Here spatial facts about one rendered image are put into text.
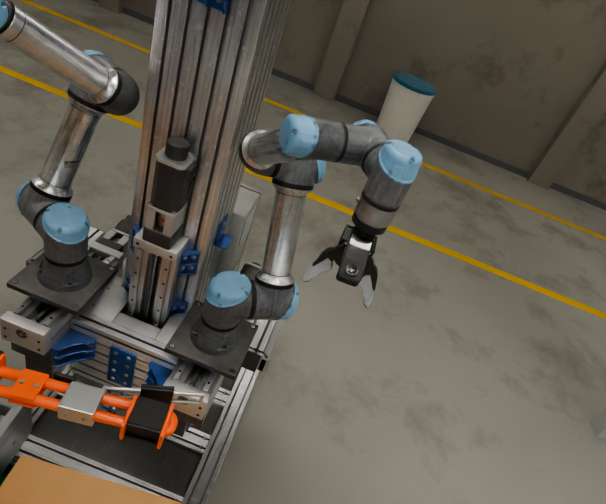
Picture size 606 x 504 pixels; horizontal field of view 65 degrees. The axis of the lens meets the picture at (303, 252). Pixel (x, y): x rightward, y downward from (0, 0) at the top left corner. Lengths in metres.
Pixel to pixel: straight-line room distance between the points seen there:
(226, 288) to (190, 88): 0.53
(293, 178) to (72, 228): 0.63
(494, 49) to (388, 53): 1.30
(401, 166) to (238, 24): 0.55
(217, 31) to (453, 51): 5.74
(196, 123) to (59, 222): 0.47
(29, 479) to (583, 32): 6.72
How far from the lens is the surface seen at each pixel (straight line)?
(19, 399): 1.10
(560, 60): 7.01
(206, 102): 1.27
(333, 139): 0.88
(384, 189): 0.86
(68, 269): 1.54
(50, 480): 1.80
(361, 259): 0.90
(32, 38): 1.18
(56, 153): 1.52
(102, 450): 2.21
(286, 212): 1.30
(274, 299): 1.36
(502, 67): 6.90
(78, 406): 1.07
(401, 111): 6.24
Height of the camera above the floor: 2.17
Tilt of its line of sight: 36 degrees down
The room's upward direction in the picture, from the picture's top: 22 degrees clockwise
